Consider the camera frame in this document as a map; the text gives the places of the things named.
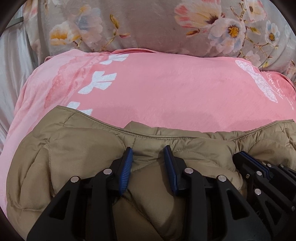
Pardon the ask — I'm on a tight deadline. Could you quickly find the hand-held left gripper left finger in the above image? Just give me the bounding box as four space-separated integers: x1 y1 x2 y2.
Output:
26 147 134 241

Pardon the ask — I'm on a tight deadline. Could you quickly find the grey floral bed cover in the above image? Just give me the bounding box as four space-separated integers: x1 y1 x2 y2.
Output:
24 0 296 82

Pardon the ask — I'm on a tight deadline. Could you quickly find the grey curtain strap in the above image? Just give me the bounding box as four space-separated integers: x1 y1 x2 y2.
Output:
6 17 25 30

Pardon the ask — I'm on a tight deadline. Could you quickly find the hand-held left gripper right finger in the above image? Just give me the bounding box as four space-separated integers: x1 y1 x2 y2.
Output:
164 145 271 241

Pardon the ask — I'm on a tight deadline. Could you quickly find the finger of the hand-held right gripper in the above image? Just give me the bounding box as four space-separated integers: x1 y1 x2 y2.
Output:
232 152 296 232
241 151 296 208

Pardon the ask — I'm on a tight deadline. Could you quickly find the pink printed blanket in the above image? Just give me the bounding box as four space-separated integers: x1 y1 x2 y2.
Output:
0 47 296 186

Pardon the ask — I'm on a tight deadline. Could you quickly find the white satin curtain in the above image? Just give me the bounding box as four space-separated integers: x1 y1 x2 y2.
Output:
0 5 40 154

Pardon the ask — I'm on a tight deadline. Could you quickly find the tan quilted jacket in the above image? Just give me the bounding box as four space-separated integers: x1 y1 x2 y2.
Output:
6 105 296 241

